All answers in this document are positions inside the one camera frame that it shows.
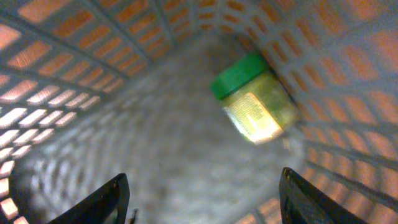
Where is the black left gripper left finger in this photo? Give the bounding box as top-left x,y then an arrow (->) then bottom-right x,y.
49,173 -> 130,224

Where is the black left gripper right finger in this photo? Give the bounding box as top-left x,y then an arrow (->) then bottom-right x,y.
279,167 -> 366,224

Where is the green lid spice jar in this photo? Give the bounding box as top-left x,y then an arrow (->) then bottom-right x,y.
211,53 -> 300,145

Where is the dark grey plastic basket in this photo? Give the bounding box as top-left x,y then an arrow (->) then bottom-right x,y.
1,1 -> 397,223

